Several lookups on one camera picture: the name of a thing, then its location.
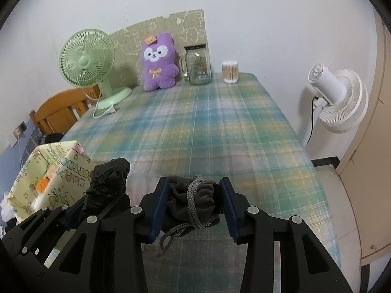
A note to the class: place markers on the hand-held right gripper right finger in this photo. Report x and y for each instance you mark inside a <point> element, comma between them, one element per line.
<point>230,207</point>

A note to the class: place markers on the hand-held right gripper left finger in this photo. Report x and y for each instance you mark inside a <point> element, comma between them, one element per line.
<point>158,207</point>

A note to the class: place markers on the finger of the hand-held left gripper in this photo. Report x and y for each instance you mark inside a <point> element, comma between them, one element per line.
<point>45,216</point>
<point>117,206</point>

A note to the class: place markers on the black plastic bag bundle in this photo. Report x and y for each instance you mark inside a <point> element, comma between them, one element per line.
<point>107,177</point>

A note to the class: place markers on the yellow patterned fabric storage box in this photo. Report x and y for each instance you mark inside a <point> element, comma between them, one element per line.
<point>67,174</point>

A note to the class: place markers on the black cloth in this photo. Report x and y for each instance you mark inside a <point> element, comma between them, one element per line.
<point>55,137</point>

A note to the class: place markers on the blue plaid pillow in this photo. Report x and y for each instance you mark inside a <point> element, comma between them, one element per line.
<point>33,137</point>

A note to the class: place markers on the plaid tablecloth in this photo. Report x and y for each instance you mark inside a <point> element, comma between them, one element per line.
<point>213,128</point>

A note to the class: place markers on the purple plush toy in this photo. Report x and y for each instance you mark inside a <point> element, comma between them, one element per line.
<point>158,76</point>

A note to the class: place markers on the cotton swab container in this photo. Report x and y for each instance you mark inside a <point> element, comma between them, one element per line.
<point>229,73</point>

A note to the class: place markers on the glass jar mug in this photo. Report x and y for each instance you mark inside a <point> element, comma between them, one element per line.
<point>198,67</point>

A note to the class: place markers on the green desk fan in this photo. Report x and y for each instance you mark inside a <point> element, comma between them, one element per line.
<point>85,61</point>

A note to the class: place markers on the beige door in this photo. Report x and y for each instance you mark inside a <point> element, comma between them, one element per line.
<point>375,158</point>

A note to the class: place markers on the white standing fan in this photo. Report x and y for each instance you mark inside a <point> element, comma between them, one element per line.
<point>330,85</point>

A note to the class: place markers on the green patterned board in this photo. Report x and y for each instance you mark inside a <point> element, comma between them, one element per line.
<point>128,36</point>

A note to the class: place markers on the wall socket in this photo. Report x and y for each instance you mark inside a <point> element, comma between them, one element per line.
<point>21,126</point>

